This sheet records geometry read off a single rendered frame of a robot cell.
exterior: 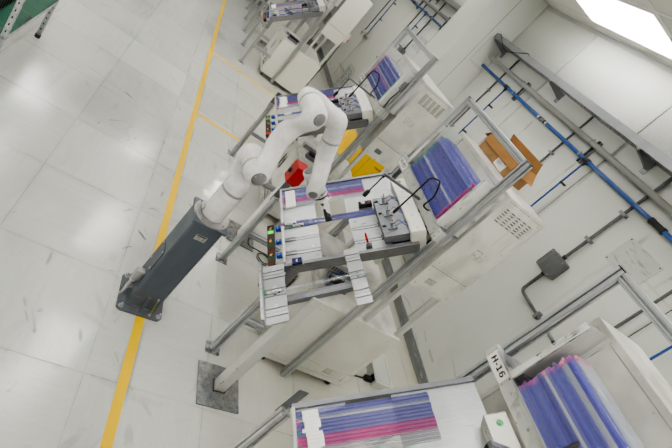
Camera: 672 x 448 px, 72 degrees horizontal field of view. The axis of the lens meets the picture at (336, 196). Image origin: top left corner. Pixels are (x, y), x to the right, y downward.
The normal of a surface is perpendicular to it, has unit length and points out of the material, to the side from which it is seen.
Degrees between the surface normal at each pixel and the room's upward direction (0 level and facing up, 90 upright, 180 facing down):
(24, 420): 0
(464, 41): 90
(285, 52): 90
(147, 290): 90
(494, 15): 90
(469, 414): 44
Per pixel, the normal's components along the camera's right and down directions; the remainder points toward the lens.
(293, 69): 0.13, 0.58
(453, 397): -0.06, -0.80
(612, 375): -0.75, -0.48
